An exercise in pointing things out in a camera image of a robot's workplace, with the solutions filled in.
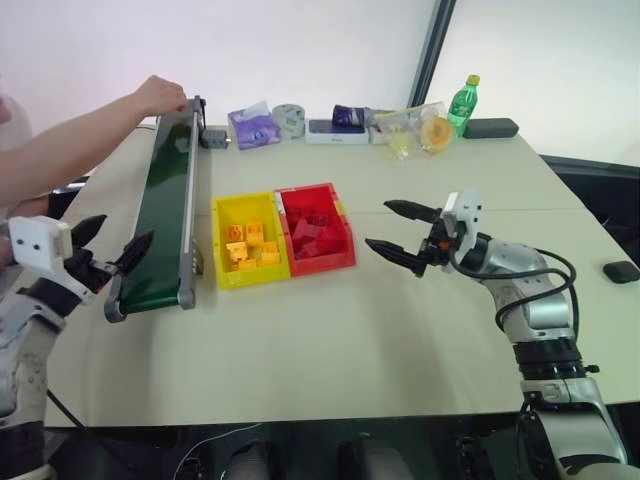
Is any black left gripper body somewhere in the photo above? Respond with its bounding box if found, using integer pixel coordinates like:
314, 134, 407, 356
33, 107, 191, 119
62, 247, 124, 297

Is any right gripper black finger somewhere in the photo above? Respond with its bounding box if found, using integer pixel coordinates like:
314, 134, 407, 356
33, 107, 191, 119
382, 199, 444, 224
364, 237, 426, 272

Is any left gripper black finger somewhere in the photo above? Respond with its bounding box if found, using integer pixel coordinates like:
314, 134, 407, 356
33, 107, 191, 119
112, 229, 156, 277
69, 214, 109, 249

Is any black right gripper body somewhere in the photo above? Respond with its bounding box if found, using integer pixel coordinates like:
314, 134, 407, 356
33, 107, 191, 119
411, 209, 466, 279

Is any small grey motor with shaft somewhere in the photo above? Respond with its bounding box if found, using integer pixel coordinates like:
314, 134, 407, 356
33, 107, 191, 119
201, 128, 233, 150

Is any person's bare hand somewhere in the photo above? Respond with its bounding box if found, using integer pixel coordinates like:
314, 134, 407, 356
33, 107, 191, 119
131, 74, 189, 119

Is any black object beside table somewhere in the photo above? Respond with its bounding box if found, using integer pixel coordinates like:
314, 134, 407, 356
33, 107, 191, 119
48, 176, 90, 195

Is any red plastic bin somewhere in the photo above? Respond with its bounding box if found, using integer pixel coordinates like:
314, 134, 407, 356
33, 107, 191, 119
272, 181, 358, 279

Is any yellow tape roll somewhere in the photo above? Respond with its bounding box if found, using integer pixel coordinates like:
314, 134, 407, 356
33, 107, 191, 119
419, 115, 454, 152

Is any clear plastic bag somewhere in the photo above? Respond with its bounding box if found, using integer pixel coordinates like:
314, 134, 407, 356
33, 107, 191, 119
371, 100, 455, 162

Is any yellow plastic bin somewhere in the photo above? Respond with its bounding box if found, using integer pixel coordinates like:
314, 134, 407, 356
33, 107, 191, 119
210, 191, 293, 292

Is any white flat box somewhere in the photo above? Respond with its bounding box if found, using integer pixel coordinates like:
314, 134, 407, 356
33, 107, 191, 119
304, 118, 372, 146

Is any black oblong case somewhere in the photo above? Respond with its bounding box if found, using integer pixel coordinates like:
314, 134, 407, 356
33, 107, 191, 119
461, 117, 520, 140

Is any green plastic bottle yellow cap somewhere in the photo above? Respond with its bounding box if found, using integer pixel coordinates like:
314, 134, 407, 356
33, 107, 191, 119
446, 74, 482, 139

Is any purple wrapped packet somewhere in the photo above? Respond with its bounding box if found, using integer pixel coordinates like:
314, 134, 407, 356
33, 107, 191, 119
331, 103, 370, 129

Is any grey tape roll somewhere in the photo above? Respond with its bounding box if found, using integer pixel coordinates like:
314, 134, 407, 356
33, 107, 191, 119
272, 102, 308, 142

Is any purple tissue packet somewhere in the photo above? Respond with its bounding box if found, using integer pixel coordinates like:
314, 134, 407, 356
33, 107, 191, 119
227, 100, 283, 152

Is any small black rounded case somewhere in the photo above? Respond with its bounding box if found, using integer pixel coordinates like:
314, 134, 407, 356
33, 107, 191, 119
601, 260, 640, 286

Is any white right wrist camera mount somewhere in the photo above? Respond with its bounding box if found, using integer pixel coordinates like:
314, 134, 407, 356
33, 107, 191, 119
439, 187, 487, 257

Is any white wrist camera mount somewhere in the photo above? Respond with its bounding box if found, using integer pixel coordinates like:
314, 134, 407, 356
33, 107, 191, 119
439, 187, 487, 257
8, 215, 97, 307

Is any green conveyor belt grey frame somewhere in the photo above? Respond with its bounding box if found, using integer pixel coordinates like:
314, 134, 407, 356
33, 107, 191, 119
103, 95, 209, 324

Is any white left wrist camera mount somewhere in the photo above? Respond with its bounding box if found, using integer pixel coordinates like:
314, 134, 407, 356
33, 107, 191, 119
8, 215, 97, 307

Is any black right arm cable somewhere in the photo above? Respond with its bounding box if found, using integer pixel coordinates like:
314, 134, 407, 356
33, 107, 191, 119
446, 246, 582, 352

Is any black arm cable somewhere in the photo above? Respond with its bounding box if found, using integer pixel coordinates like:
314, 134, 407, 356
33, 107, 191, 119
45, 388, 87, 430
446, 246, 582, 352

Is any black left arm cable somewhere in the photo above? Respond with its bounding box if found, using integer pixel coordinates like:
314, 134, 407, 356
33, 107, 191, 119
45, 388, 87, 430

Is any dark window frame post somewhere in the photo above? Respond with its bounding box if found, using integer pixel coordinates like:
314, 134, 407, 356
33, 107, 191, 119
406, 0, 459, 114

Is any thin white wire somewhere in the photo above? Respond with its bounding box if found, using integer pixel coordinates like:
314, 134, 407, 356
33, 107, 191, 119
185, 421, 264, 452

